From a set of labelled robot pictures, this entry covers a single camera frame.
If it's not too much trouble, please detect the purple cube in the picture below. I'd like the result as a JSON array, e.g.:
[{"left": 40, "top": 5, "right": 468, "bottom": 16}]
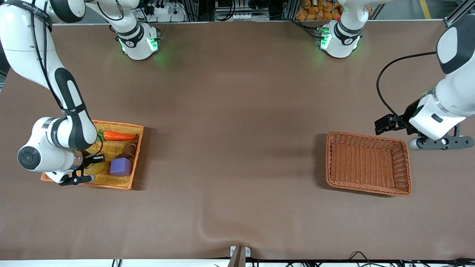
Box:
[{"left": 110, "top": 157, "right": 133, "bottom": 177}]

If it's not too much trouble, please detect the orange toy carrot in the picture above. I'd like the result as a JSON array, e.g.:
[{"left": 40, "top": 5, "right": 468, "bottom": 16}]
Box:
[{"left": 97, "top": 130, "right": 138, "bottom": 142}]

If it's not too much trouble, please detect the brown toy figure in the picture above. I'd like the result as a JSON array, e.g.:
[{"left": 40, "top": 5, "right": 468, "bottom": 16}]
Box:
[{"left": 119, "top": 142, "right": 139, "bottom": 159}]

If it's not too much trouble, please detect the yellow orange wicker basket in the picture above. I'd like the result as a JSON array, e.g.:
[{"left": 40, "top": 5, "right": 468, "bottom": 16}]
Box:
[{"left": 40, "top": 119, "right": 144, "bottom": 190}]

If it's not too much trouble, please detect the brown wicker basket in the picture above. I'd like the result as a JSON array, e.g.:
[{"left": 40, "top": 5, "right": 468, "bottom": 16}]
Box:
[{"left": 325, "top": 131, "right": 412, "bottom": 197}]

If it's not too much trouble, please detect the pile of orange items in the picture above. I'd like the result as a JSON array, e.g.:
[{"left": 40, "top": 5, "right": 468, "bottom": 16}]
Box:
[{"left": 296, "top": 0, "right": 373, "bottom": 21}]

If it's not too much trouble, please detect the white power strip with plugs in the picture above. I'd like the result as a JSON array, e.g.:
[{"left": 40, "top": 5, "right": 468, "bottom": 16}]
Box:
[{"left": 147, "top": 3, "right": 186, "bottom": 22}]

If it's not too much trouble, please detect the white empty power strip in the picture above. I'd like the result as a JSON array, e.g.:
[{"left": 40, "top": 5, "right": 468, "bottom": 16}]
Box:
[{"left": 232, "top": 13, "right": 270, "bottom": 21}]

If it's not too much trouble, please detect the metal table clamp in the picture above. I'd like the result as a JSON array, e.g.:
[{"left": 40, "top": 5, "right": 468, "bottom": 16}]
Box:
[{"left": 229, "top": 245, "right": 251, "bottom": 267}]

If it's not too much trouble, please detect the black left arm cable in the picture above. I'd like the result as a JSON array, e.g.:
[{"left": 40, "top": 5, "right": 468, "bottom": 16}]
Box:
[{"left": 376, "top": 51, "right": 438, "bottom": 125}]

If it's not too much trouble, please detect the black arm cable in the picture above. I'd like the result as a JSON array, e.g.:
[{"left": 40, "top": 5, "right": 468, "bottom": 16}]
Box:
[
  {"left": 376, "top": 51, "right": 438, "bottom": 125},
  {"left": 30, "top": 0, "right": 106, "bottom": 160}
]

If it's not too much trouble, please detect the aluminium frame post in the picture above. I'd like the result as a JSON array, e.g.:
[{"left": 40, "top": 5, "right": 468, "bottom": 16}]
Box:
[{"left": 443, "top": 0, "right": 475, "bottom": 28}]

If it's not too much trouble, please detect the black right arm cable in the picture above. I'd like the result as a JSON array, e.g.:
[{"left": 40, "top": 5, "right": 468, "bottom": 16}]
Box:
[{"left": 30, "top": 0, "right": 106, "bottom": 160}]

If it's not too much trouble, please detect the black cable bundle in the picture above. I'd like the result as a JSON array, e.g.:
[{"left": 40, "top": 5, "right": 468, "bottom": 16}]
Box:
[{"left": 348, "top": 251, "right": 475, "bottom": 267}]

